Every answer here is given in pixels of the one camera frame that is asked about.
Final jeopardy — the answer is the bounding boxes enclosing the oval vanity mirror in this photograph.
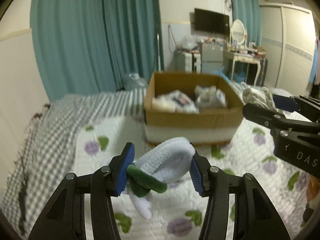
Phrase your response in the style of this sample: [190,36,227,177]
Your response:
[230,19,247,45]

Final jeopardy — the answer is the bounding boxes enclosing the black wall television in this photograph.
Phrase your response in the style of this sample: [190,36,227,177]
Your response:
[194,8,229,35]

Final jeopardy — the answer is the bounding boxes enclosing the clear water jug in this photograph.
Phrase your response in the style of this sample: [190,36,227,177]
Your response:
[123,73,149,90]

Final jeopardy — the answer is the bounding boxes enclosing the green window curtain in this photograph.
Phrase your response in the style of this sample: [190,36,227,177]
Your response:
[231,0,261,46]

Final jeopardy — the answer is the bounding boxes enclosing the grey white cloth bundle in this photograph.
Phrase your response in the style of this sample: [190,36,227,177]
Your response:
[194,85,220,109]

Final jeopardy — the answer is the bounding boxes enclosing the white wardrobe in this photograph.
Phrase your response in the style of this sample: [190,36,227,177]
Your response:
[260,3,316,95]

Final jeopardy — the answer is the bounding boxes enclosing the grey mini fridge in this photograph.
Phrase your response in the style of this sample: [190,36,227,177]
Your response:
[201,43,223,74]

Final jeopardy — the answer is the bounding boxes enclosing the grey checkered bed sheet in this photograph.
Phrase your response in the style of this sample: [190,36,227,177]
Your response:
[1,88,150,239]

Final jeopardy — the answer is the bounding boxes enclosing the clear plastic bag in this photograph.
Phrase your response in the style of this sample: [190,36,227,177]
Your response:
[178,36,199,51]

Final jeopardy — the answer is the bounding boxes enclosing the white hard suitcase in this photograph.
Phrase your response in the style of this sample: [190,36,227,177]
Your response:
[176,52,201,73]

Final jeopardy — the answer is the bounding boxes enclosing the blue plastic basket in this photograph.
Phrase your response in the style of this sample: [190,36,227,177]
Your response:
[233,71,247,83]

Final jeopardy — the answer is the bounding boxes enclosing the brown cardboard box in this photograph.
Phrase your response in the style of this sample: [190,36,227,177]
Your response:
[144,72,244,145]

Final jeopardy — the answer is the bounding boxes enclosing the blue white tissue pack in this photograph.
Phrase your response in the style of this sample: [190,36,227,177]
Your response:
[215,89,227,108]

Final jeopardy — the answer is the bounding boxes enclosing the white dressing table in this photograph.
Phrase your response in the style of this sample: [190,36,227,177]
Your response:
[223,45,266,86]

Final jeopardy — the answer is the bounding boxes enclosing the cream cloth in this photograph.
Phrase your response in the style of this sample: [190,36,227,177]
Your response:
[240,82,277,111]

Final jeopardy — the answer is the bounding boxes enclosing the white green sock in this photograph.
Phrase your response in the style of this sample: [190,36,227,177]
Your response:
[126,137,195,219]

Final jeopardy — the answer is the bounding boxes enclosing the large green curtain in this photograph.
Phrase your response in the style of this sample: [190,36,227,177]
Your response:
[30,0,164,101]

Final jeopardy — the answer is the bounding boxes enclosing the patterned tissue pack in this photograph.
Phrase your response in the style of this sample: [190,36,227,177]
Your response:
[151,90,199,114]

